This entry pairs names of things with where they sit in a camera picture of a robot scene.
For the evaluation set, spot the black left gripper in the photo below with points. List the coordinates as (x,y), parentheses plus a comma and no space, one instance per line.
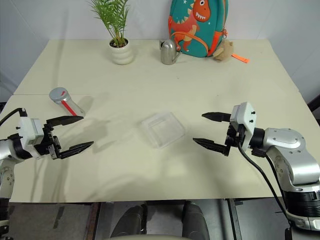
(47,143)

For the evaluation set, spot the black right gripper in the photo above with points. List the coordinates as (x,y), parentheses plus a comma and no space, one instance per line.
(234,137)

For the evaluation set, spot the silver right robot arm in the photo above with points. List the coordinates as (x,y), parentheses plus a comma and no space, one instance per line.
(287,150)

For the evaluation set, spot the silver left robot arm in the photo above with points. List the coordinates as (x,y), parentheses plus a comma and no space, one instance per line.
(10,150)

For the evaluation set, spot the grey bottle with red stripe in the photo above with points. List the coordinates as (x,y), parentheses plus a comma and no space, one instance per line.
(65,102)

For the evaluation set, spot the clear plastic container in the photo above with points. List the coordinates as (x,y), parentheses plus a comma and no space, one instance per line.
(163,129)

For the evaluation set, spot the beige plush toy pendant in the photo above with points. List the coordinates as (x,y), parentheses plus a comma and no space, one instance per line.
(223,51)

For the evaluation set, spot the dark rounded robot leg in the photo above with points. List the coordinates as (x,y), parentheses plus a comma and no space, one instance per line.
(195,218)
(128,221)

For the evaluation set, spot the silver metal watering can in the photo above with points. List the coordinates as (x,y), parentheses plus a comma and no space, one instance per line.
(168,51)

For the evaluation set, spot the white ribbed plant pot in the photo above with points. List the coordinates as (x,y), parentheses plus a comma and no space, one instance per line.
(121,53)

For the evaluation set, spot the teal dinosaur backpack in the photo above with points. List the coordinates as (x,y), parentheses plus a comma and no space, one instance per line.
(197,25)

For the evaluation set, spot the green potted plant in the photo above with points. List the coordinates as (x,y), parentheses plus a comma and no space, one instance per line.
(113,20)

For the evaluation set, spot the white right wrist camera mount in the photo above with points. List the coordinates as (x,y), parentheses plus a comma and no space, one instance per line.
(246,120)

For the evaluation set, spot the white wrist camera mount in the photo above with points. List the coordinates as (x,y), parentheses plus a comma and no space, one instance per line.
(30,132)
(246,120)

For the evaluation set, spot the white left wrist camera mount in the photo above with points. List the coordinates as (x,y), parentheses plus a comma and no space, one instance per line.
(30,132)

